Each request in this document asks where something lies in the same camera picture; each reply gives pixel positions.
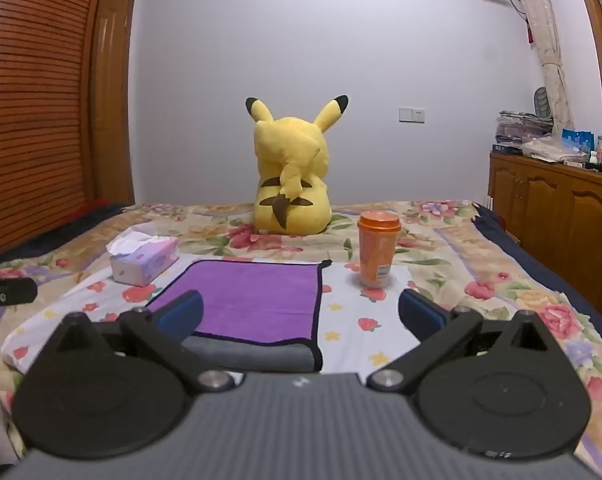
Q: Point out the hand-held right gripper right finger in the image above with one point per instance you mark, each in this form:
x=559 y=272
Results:
x=421 y=312

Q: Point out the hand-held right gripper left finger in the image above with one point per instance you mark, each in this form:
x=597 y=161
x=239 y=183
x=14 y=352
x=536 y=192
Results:
x=183 y=310

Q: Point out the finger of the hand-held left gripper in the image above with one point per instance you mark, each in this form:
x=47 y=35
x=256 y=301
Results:
x=8 y=291

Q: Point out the purple towel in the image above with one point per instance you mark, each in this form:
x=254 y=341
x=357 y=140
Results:
x=251 y=295

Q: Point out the grey towel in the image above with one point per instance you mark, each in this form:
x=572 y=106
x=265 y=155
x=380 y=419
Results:
x=251 y=355

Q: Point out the tissue box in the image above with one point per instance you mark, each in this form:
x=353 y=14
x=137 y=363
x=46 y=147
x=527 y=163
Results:
x=141 y=262

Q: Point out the white strawberry print cloth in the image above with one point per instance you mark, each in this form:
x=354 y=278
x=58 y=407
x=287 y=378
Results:
x=351 y=310

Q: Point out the orange cup with lid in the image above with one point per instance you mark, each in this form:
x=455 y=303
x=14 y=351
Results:
x=378 y=250

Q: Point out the floral bedspread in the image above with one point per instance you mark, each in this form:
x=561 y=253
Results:
x=506 y=280

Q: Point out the wooden cabinet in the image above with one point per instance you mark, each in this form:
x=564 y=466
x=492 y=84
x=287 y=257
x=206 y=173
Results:
x=556 y=210

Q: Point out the slatted wooden wardrobe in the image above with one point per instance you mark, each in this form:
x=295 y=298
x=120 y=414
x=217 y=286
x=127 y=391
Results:
x=31 y=110

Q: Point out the dark flat box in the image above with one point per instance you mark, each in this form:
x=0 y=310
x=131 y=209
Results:
x=506 y=149

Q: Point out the yellow plush toy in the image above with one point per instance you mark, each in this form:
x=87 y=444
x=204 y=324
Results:
x=291 y=160

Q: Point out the stack of folded papers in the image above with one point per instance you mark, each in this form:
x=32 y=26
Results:
x=523 y=130

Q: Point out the wooden door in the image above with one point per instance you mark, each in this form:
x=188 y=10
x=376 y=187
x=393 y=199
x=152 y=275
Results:
x=113 y=110

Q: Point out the blue box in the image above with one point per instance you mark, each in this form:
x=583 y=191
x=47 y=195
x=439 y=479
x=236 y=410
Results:
x=577 y=140

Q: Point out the grey fan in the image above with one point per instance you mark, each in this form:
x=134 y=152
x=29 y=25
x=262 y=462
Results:
x=542 y=100

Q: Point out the cream lace curtain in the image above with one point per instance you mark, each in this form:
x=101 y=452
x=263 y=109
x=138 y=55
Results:
x=546 y=35

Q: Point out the white wall switch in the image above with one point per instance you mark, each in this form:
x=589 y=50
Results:
x=411 y=115

